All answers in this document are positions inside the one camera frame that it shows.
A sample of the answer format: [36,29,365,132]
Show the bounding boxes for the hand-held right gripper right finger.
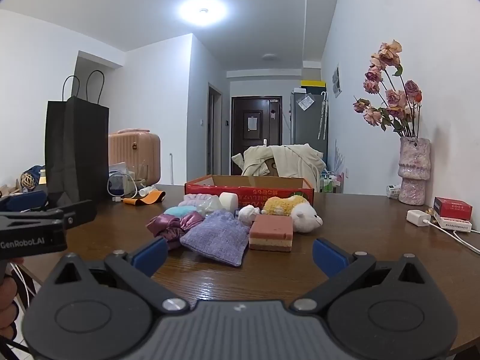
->
[292,238,428,316]

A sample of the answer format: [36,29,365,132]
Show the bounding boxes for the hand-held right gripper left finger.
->
[52,237,188,316]

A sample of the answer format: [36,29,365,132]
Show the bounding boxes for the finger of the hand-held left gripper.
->
[0,190,47,212]
[62,199,97,230]

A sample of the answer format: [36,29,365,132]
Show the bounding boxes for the purple satin scrunchie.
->
[146,211,205,250]

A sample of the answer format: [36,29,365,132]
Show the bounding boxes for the light blue soft pad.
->
[163,206,193,218]

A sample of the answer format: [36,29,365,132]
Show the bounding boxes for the yellow and white plush toy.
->
[261,196,323,233]

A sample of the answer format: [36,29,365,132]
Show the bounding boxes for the pink layered sponge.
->
[248,215,294,252]

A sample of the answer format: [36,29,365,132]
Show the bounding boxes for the lavender knitted pouch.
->
[179,210,250,268]

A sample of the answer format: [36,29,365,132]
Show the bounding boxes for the lilac fluffy towel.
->
[178,193,219,208]

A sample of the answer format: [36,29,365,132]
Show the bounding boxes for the red cardboard box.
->
[184,175,314,211]

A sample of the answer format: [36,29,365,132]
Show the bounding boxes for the white round sponge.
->
[219,192,239,211]

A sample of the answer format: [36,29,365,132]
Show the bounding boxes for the person's left hand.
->
[0,277,18,342]

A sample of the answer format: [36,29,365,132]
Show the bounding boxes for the dark blue cloth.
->
[19,165,46,187]

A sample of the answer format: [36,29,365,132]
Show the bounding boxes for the blue plastic bag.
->
[109,162,133,196]

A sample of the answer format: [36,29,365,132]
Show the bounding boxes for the black paper bag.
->
[45,70,110,211]

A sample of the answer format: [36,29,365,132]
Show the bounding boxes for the clear glass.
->
[131,165,149,192]

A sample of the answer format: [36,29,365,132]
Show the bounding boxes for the rack with bottles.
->
[320,170,344,194]

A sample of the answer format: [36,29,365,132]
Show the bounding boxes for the pink suitcase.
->
[108,129,161,189]

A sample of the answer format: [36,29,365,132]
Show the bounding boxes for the white charger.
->
[407,209,432,228]

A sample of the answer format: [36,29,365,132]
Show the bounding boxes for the beige jacket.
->
[231,143,326,193]

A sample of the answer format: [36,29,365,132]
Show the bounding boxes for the brown chair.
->
[259,157,280,177]

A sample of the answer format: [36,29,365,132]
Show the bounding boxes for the pink mottled vase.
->
[397,136,431,206]

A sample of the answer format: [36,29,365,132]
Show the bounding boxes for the white power strip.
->
[434,215,473,233]

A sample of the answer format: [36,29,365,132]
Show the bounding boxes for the small red box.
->
[433,196,473,220]

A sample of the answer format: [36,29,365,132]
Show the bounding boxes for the grey refrigerator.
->
[290,89,328,147]

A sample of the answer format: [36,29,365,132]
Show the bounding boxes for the dark brown door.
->
[231,96,283,175]

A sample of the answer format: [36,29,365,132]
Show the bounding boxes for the white folded umbrella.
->
[317,91,329,140]

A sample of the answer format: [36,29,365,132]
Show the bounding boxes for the dried pink roses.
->
[352,39,423,138]

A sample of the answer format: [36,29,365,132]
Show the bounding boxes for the round ceiling light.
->
[179,0,228,28]

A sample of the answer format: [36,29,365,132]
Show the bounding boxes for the coiled white cable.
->
[107,172,138,204]

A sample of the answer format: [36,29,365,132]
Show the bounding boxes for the thin white cable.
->
[10,262,39,310]

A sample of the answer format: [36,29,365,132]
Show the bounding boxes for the orange strap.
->
[122,190,166,206]

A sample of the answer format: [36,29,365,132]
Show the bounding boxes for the white charger cable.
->
[427,220,480,254]

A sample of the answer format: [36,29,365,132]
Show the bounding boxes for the wall poster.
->
[331,64,343,98]

